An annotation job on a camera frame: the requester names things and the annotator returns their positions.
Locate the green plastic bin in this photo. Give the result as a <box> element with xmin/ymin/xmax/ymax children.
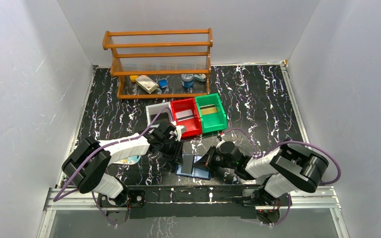
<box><xmin>194</xmin><ymin>93</ymin><xmax>227</xmax><ymax>133</ymax></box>

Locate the gold card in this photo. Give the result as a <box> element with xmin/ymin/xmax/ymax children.
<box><xmin>199</xmin><ymin>105</ymin><xmax>218</xmax><ymax>116</ymax></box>

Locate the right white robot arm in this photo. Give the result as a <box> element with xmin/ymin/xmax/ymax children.
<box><xmin>193</xmin><ymin>140</ymin><xmax>329</xmax><ymax>206</ymax></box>

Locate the blue toothbrush blister pack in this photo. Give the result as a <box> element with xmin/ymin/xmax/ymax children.
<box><xmin>114</xmin><ymin>156</ymin><xmax>141</xmax><ymax>166</ymax></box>

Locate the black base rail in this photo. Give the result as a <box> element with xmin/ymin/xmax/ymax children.
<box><xmin>97</xmin><ymin>183</ymin><xmax>339</xmax><ymax>227</ymax></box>

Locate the blue round tin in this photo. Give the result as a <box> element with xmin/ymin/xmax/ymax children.
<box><xmin>181</xmin><ymin>74</ymin><xmax>194</xmax><ymax>89</ymax></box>

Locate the red plastic bin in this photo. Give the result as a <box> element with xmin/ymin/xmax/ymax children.
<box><xmin>170</xmin><ymin>98</ymin><xmax>202</xmax><ymax>138</ymax></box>

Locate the grey tape dispenser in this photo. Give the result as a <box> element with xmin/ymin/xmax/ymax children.
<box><xmin>193</xmin><ymin>74</ymin><xmax>207</xmax><ymax>82</ymax></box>

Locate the wooden shelf rack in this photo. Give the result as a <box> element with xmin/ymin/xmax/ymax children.
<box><xmin>102</xmin><ymin>28</ymin><xmax>213</xmax><ymax>100</ymax></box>

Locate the black card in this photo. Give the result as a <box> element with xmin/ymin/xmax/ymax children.
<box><xmin>154</xmin><ymin>112</ymin><xmax>171</xmax><ymax>123</ymax></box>

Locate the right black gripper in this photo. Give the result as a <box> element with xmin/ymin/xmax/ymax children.
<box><xmin>193</xmin><ymin>145</ymin><xmax>236</xmax><ymax>172</ymax></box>

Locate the blue small cube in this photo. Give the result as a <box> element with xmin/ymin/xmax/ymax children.
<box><xmin>157</xmin><ymin>78</ymin><xmax>168</xmax><ymax>90</ymax></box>

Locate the white red small box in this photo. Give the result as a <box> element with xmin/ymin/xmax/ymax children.
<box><xmin>135</xmin><ymin>75</ymin><xmax>159</xmax><ymax>94</ymax></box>

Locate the navy blue card holder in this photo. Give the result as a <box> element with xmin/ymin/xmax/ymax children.
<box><xmin>175</xmin><ymin>155</ymin><xmax>211</xmax><ymax>180</ymax></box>

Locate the white card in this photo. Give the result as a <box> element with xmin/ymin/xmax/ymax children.
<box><xmin>175</xmin><ymin>109</ymin><xmax>194</xmax><ymax>121</ymax></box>

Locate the white plastic bin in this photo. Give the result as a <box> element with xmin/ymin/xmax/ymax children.
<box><xmin>146</xmin><ymin>102</ymin><xmax>174</xmax><ymax>127</ymax></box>

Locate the grey card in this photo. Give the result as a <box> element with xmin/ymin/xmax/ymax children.
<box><xmin>181</xmin><ymin>154</ymin><xmax>194</xmax><ymax>174</ymax></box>

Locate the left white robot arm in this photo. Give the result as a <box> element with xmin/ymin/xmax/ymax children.
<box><xmin>62</xmin><ymin>121</ymin><xmax>187</xmax><ymax>206</ymax></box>

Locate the yellow small object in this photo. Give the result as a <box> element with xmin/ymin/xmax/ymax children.
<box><xmin>129</xmin><ymin>75</ymin><xmax>138</xmax><ymax>82</ymax></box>

